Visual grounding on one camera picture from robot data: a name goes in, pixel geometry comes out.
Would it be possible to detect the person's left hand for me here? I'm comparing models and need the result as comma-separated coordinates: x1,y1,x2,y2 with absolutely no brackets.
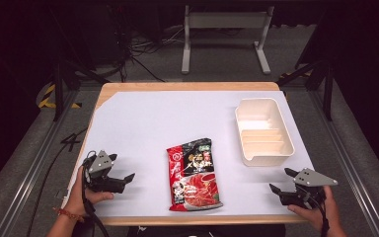
62,165,115,217

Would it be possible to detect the yellow black hazard tape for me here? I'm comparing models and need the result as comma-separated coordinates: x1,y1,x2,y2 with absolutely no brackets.
38,83,82,110

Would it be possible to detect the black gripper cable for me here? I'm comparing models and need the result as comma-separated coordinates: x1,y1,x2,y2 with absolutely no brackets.
80,150,111,237
304,187,331,237

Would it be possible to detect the black metal stand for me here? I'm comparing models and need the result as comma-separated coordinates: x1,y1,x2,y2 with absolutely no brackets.
276,58,336,121
48,6,111,123

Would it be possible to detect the aluminium floor rail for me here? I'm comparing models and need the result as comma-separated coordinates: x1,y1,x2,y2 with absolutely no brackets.
0,88,80,237
308,88,379,237

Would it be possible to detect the red and black food packet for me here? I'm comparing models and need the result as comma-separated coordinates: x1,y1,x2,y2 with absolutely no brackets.
166,137,224,212

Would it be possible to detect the white table sheet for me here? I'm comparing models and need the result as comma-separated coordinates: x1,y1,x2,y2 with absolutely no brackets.
66,90,316,218

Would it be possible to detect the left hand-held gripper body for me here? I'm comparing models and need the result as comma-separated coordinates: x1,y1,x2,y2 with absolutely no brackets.
82,150,128,195

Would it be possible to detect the person's dark clothing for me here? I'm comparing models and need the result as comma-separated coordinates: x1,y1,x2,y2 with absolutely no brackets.
125,223,286,237

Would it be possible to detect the person's right hand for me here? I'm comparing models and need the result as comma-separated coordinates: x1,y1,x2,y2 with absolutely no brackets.
287,185,341,232

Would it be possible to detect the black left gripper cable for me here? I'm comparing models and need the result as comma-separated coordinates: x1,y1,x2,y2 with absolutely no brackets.
80,150,111,237

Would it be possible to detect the bundle of floor cables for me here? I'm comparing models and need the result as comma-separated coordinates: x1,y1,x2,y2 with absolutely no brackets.
107,6,187,84

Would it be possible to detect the white plastic bin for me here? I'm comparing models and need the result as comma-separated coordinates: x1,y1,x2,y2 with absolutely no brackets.
234,97,296,168

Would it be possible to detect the white metal stand frame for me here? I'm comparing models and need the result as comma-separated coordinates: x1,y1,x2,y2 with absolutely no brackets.
181,4,275,75

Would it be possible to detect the thin black floor cable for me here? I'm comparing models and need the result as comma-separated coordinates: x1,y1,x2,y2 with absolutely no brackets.
25,127,89,237

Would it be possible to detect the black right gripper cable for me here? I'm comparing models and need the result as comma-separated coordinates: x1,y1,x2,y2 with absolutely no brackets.
304,187,331,237

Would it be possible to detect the red bracelet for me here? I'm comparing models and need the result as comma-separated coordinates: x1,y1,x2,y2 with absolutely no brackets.
52,206,85,222

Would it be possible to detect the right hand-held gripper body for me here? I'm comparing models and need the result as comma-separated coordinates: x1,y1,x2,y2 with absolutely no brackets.
277,167,340,211

